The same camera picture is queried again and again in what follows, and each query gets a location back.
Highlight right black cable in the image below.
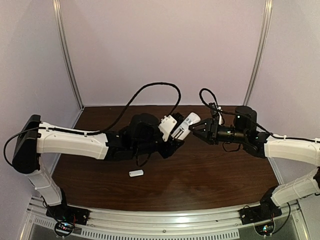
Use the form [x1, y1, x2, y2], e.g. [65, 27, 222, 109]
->
[198, 87, 320, 146]

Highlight front aluminium rail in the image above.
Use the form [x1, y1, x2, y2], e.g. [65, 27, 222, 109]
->
[23, 196, 305, 240]

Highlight right circuit board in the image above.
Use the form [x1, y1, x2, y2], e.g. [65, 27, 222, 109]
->
[254, 220, 275, 237]

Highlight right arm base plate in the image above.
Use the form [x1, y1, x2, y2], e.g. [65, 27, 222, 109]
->
[238, 203, 282, 225]

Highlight aluminium frame post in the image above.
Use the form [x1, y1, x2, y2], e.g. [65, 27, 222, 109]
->
[243, 0, 273, 106]
[52, 0, 85, 110]

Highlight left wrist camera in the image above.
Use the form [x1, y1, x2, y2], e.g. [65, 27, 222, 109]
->
[158, 112, 184, 142]

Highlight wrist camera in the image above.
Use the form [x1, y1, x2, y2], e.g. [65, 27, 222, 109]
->
[158, 112, 184, 142]
[209, 102, 225, 126]

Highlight black cable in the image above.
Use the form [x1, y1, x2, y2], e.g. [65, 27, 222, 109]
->
[198, 87, 320, 146]
[3, 81, 182, 167]

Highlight left aluminium frame post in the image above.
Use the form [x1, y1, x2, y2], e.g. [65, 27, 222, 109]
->
[52, 0, 85, 110]

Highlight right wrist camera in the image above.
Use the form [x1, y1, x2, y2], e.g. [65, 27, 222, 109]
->
[209, 102, 225, 126]

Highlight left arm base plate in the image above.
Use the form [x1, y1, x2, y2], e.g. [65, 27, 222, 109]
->
[46, 204, 90, 226]

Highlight left circuit board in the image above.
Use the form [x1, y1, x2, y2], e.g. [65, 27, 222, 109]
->
[53, 221, 75, 238]

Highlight white battery cover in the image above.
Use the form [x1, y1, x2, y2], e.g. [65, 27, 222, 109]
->
[128, 169, 144, 178]

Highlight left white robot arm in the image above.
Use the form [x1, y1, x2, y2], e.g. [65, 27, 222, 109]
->
[11, 113, 190, 219]

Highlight left black cable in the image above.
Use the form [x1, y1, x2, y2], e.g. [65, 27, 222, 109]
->
[3, 81, 182, 167]

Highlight right aluminium frame post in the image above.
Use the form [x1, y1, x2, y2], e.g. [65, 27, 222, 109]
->
[243, 0, 273, 106]

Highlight circuit board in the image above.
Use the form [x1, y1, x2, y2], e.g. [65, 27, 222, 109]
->
[53, 221, 75, 238]
[254, 220, 275, 237]

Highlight white remote control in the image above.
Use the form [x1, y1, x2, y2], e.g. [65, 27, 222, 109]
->
[177, 112, 201, 141]

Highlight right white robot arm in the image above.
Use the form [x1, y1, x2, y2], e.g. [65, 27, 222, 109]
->
[187, 104, 320, 212]

